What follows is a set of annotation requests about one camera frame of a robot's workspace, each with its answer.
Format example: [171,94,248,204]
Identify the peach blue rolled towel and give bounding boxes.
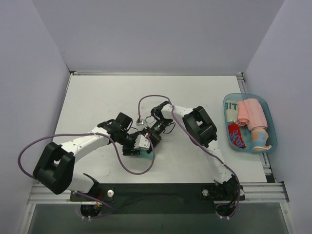
[251,128,272,151]

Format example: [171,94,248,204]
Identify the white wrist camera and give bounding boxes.
[136,119,144,126]
[134,135,151,151]

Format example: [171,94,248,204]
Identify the red blue patterned towel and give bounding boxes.
[228,123,246,149]

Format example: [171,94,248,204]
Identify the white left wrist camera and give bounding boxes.
[134,135,151,151]

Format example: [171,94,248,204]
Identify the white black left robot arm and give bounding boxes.
[33,113,140,201]

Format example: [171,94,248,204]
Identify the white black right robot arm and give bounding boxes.
[151,101,244,200]

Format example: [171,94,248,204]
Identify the aluminium front frame rail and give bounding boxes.
[27,183,289,204]

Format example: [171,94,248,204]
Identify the pink rolled towel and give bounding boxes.
[237,98,268,131]

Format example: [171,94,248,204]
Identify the aluminium right frame rail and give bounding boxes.
[236,73,277,183]

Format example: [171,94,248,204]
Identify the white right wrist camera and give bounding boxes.
[136,119,144,126]

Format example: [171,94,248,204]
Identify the yellow teal towel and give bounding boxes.
[138,150,154,160]

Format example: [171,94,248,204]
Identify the white rolled towel blue letters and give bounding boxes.
[225,100,238,123]

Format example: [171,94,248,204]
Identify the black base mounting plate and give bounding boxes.
[70,183,245,217]

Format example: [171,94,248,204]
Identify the blue plastic basket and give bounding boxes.
[223,93,277,154]

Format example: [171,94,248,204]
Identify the aluminium frame rail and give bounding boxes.
[27,183,289,204]
[236,73,277,183]

